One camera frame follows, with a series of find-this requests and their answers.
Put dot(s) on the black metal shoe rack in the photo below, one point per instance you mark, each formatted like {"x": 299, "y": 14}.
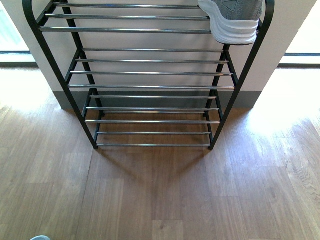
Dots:
{"x": 143, "y": 73}

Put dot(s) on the grey knit sneaker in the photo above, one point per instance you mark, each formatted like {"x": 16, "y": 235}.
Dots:
{"x": 233, "y": 22}
{"x": 40, "y": 237}

